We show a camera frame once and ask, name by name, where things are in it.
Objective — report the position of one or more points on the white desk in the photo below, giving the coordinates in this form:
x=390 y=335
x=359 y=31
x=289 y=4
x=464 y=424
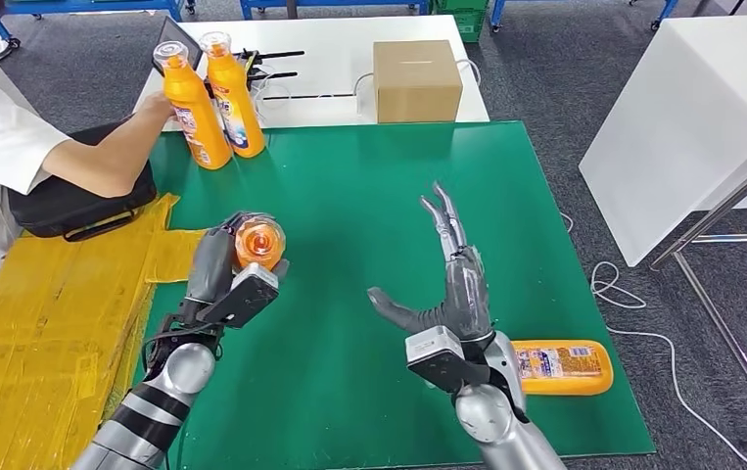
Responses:
x=334 y=42

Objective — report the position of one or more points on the black remote controller with antennas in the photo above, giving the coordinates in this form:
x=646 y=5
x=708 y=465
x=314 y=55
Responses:
x=276 y=56

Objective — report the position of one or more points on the blue metal cart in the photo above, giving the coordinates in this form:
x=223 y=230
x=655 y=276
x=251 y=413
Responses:
x=347 y=4
x=494 y=13
x=87 y=8

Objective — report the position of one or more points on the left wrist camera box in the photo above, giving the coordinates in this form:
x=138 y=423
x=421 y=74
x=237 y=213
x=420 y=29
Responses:
x=243 y=295

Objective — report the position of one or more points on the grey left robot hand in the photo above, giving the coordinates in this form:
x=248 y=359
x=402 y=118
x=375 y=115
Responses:
x=207 y=266

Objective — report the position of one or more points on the brown cardboard box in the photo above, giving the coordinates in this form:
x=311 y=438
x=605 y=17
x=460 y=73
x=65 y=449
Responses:
x=417 y=83

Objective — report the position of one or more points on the black tablet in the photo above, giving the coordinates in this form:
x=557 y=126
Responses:
x=182 y=36

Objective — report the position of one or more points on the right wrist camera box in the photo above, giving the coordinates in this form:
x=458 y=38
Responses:
x=438 y=357

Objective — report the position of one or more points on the green plastic crate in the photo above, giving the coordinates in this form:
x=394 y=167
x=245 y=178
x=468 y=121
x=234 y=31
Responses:
x=460 y=21

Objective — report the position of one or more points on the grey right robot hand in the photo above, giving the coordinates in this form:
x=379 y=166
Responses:
x=467 y=298

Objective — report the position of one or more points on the orange detergent bottle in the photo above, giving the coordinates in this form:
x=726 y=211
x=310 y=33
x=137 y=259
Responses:
x=259 y=243
x=567 y=383
x=237 y=91
x=198 y=110

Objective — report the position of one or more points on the green table mat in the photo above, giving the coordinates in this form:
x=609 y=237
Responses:
x=360 y=194

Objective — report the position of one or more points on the white side table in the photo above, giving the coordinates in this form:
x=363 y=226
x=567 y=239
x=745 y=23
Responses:
x=684 y=130

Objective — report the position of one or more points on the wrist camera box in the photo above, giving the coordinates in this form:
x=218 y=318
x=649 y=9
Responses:
x=438 y=357
x=243 y=295

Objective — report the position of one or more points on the metal table frame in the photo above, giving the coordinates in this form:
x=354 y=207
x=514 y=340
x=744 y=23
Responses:
x=723 y=204

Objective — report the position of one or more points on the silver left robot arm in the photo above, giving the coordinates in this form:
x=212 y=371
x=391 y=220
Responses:
x=152 y=402

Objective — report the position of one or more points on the black zip case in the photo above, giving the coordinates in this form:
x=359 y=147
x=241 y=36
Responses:
x=61 y=211

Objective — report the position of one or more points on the person's hand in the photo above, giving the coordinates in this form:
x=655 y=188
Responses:
x=152 y=107

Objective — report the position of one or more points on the person's forearm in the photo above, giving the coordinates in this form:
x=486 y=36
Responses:
x=110 y=159

